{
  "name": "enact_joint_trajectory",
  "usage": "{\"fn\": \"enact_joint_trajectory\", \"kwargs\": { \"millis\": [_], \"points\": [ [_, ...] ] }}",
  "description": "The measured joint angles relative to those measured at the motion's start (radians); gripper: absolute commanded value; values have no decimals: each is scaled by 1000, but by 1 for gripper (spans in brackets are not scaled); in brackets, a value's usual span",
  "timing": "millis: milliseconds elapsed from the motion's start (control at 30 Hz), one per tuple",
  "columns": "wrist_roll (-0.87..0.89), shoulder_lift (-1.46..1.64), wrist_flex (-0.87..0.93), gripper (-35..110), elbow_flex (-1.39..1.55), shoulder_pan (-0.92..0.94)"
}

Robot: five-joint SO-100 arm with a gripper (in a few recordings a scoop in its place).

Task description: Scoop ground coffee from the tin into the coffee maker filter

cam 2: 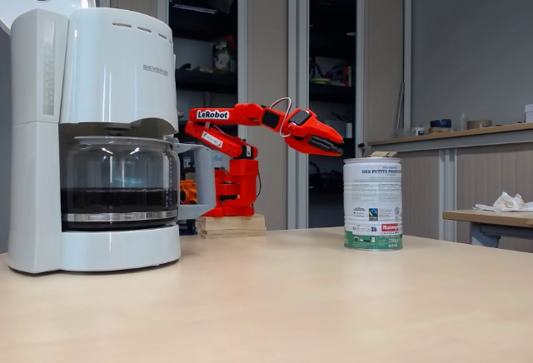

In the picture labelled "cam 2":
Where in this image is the white and green tin can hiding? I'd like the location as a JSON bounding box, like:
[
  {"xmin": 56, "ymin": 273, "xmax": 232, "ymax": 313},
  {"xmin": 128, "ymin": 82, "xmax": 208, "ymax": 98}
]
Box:
[{"xmin": 343, "ymin": 157, "xmax": 404, "ymax": 251}]

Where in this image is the white drip coffee maker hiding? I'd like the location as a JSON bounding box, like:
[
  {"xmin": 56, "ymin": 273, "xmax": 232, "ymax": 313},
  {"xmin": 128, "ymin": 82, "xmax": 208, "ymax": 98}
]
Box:
[{"xmin": 0, "ymin": 0, "xmax": 182, "ymax": 275}]

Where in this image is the white tambour door cabinet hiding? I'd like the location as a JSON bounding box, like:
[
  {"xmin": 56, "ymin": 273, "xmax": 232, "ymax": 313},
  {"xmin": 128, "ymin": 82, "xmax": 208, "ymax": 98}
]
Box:
[
  {"xmin": 99, "ymin": 0, "xmax": 299, "ymax": 231},
  {"xmin": 297, "ymin": 0, "xmax": 412, "ymax": 231}
]

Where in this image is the green white package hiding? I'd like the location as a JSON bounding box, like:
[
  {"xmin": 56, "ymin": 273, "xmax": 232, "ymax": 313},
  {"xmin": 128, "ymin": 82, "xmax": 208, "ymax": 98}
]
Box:
[{"xmin": 212, "ymin": 37, "xmax": 234, "ymax": 73}]

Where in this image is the wooden base block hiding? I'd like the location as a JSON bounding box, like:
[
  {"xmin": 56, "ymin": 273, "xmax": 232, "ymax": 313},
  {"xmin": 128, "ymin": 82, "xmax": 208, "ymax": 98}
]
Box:
[{"xmin": 195, "ymin": 212, "xmax": 267, "ymax": 239}]

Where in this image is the orange clamp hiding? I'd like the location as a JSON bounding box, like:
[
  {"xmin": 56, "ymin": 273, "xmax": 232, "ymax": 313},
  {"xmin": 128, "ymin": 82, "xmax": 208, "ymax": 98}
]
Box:
[{"xmin": 179, "ymin": 179, "xmax": 199, "ymax": 205}]

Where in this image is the low cabinet wooden top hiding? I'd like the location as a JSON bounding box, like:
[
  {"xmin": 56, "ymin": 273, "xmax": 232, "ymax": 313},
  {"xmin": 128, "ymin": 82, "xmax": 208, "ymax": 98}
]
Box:
[{"xmin": 368, "ymin": 123, "xmax": 533, "ymax": 251}]

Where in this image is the wooden side table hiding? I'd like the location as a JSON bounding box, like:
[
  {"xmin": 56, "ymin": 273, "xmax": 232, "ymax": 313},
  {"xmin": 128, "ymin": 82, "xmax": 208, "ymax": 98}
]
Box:
[{"xmin": 441, "ymin": 208, "xmax": 533, "ymax": 247}]

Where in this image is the crumpled white cloth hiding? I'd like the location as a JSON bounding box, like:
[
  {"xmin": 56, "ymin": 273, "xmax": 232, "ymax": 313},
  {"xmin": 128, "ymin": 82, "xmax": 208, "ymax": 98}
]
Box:
[{"xmin": 473, "ymin": 191, "xmax": 533, "ymax": 213}]

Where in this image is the glass carafe grey handle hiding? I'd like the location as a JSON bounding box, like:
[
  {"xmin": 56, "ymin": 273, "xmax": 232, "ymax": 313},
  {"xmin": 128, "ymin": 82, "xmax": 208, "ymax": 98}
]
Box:
[{"xmin": 60, "ymin": 136, "xmax": 217, "ymax": 231}]

